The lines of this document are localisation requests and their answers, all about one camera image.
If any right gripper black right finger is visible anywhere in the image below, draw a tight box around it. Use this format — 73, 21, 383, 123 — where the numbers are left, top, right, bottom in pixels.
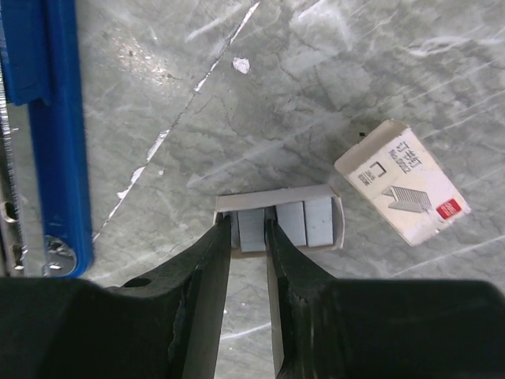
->
265, 220, 504, 378

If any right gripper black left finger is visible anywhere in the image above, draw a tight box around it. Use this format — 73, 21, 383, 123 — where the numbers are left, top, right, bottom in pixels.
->
1, 217, 231, 378

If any white staple box tray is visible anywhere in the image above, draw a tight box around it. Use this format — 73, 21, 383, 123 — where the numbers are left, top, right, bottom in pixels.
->
214, 185, 346, 259

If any grey staple strip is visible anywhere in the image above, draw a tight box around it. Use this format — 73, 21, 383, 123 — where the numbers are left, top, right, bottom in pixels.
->
305, 197, 333, 247
276, 202, 307, 246
238, 208, 265, 253

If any white staple box sleeve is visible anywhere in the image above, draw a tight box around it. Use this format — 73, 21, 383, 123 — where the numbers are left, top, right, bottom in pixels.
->
334, 119, 471, 246

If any blue metal stapler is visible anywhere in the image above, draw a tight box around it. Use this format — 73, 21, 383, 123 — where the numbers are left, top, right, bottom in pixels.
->
1, 1, 94, 277

